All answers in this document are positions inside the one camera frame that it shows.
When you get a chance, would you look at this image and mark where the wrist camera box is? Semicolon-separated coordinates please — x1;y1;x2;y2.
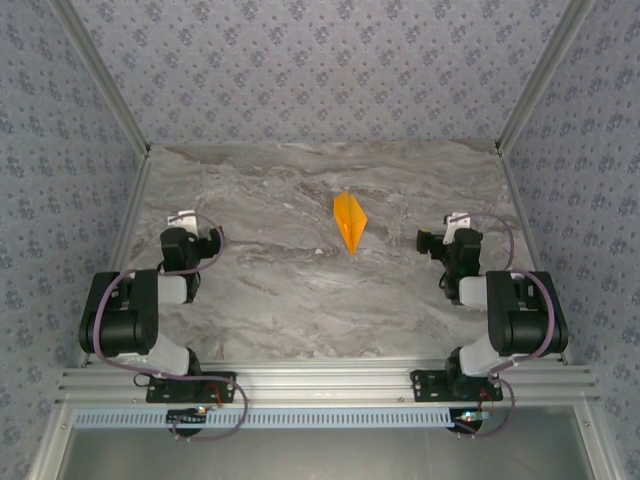
167;209;200;235
440;213;471;246

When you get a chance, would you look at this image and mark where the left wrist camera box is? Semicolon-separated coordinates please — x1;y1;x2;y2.
167;209;200;235

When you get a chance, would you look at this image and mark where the aluminium frame post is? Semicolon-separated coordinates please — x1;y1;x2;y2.
49;0;152;157
494;0;599;155

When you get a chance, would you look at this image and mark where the aluminium mounting rail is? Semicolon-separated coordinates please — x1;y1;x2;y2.
54;357;601;406

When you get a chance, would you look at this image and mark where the black base plate left arm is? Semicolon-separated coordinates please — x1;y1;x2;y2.
145;370;237;404

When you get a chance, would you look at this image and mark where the slotted pale cable duct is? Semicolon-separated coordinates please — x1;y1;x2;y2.
73;407;454;430

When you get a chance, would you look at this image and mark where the small black circuit board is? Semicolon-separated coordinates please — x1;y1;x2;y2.
448;408;494;441
166;406;209;441

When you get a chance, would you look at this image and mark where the aluminium table side rail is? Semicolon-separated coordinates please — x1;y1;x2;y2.
497;149;574;365
77;152;154;369

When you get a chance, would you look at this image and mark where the orange square paper sheet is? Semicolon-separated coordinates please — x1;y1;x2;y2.
333;190;370;258

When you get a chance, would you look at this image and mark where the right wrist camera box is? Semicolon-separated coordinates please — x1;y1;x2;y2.
440;213;471;246

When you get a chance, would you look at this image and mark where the grey metal panel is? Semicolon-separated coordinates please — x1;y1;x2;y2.
29;403;619;480

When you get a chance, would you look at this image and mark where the black base plate right arm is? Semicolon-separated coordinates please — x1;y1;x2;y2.
409;368;505;404

